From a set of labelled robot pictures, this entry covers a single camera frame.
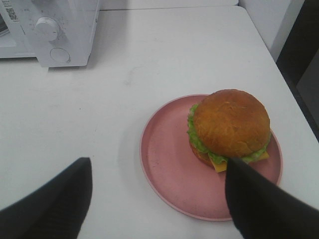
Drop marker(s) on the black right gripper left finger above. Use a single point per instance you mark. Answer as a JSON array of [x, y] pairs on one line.
[[56, 210]]

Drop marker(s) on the dark cabinet beside table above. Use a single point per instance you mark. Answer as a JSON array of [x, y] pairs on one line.
[[298, 52]]

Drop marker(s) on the burger with lettuce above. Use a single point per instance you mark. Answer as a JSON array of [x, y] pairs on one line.
[[226, 124]]

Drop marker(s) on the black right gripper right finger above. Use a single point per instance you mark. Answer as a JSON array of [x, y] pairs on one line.
[[261, 210]]

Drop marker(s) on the pink round plate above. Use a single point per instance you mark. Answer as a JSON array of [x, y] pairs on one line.
[[178, 176]]

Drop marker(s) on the white warning label sticker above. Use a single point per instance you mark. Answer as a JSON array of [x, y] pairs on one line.
[[10, 11]]

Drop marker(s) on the round white door button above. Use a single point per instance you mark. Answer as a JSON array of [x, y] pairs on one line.
[[59, 55]]

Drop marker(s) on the white timer knob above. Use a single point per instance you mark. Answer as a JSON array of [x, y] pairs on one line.
[[47, 29]]

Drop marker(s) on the white microwave oven body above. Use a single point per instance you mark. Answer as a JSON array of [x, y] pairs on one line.
[[77, 20]]

